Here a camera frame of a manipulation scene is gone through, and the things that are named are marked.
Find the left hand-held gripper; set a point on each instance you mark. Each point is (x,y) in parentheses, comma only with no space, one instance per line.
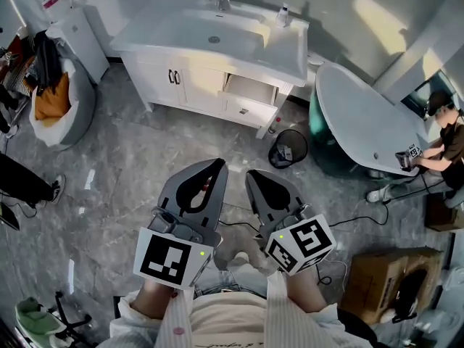
(163,256)

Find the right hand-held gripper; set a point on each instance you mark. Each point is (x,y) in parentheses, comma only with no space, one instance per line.
(308,241)

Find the white vanity drawer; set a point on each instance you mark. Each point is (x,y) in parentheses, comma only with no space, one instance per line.
(250,87)

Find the person's right forearm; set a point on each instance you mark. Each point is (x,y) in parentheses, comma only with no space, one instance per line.
(306,292)

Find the person's left forearm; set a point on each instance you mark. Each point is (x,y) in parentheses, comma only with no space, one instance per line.
(152,301)

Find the person's pale shoe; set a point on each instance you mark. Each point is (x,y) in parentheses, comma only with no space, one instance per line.
(240,259)

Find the small red capped bottle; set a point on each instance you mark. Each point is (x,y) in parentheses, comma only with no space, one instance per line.
(277,122)

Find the person's light jeans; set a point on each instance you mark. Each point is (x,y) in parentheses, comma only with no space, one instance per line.
(235,279)

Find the white bathtub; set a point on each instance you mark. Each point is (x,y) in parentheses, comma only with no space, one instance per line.
(362,114)

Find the white vanity cabinet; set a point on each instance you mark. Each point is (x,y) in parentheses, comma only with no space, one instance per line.
(156,78)

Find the person's white striped shirt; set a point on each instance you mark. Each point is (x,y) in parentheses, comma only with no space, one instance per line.
(224,321)

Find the large cardboard box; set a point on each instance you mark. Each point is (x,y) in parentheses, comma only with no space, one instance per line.
(373,281)

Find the white sink basin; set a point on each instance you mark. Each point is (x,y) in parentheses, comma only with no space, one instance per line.
(203,31)

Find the small brown box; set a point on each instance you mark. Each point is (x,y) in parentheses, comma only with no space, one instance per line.
(440,216)

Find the black bag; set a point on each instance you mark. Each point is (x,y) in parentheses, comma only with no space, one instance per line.
(411,296)

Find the orange cloth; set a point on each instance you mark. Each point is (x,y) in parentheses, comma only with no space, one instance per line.
(52,100)

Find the black chair base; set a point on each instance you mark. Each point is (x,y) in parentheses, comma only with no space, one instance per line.
(72,321)

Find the small clear pump bottle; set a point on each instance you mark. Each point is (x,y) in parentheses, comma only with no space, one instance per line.
(282,15)

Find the dark framed window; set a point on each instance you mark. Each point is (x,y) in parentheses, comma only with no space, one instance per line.
(427,93)

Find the small white cabinet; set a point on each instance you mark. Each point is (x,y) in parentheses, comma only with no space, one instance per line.
(81,38)

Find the green cushion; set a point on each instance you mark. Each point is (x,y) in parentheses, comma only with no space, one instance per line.
(36,321)

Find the black cloth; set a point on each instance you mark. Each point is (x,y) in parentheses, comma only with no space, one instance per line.
(49,56)

